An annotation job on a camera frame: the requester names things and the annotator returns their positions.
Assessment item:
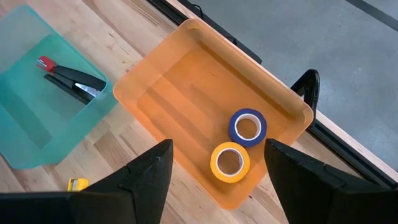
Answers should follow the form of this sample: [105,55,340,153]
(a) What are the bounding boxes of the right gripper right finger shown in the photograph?
[264,139,398,224]

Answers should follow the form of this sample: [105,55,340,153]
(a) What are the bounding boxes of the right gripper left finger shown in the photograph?
[0,139,174,224]

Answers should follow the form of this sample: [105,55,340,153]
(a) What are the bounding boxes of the yellow mini stapler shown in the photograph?
[67,177,90,192]

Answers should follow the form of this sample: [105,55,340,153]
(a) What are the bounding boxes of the yellow tape roll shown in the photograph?
[210,141,251,184]

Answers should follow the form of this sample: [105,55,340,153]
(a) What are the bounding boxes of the purple tape roll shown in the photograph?
[228,108,267,148]

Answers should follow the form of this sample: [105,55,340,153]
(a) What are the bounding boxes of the black stapler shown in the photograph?
[43,64,107,106]

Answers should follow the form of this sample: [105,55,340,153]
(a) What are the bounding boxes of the red mini stapler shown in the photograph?
[36,55,57,75]

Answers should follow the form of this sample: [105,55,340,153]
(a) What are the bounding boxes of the orange translucent plastic bin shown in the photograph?
[113,17,315,211]

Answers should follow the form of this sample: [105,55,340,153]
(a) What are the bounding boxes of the black table clamp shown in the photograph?
[290,68,321,125]

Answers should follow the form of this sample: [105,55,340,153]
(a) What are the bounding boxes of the light green translucent bin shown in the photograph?
[0,4,119,170]

